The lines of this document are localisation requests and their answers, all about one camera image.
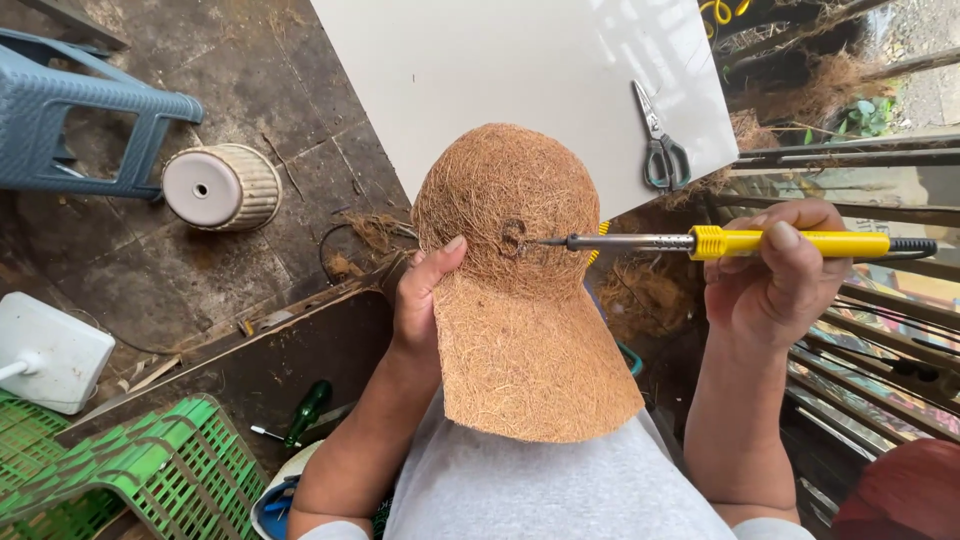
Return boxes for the person's left hand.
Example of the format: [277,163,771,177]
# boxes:
[391,234,469,363]

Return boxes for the person's right hand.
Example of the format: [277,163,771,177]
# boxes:
[703,198,855,354]

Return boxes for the yellow soldering iron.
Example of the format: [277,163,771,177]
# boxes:
[534,225,939,263]

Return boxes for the coconut fibre cap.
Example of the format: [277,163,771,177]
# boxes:
[411,123,646,444]

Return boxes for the wooden slat bench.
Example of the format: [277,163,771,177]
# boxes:
[780,255,960,519]

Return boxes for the heap of coconut fibre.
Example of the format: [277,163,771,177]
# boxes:
[597,255,703,343]

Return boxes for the green plant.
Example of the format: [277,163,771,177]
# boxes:
[802,96,898,145]

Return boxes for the beige ribbed plastic pot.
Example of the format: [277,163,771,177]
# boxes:
[161,143,283,233]

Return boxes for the person's grey shirt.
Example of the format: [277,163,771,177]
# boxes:
[298,390,816,540]

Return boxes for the white board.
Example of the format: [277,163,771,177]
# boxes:
[310,0,741,223]

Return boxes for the blue and white helmet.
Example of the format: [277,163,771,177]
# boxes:
[250,439,325,540]

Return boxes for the green plastic basket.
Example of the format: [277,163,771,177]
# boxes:
[0,390,270,540]

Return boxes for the white plastic box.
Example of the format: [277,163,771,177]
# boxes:
[0,291,117,416]

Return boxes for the blue-grey plastic stool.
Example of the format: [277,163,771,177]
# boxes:
[0,28,205,201]

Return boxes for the green handled screwdriver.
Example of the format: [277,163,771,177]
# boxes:
[250,379,334,450]

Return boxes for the grey handled scissors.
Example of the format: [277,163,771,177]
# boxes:
[631,79,693,193]

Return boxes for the yellow coiled cable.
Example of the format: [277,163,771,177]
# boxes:
[699,0,753,39]

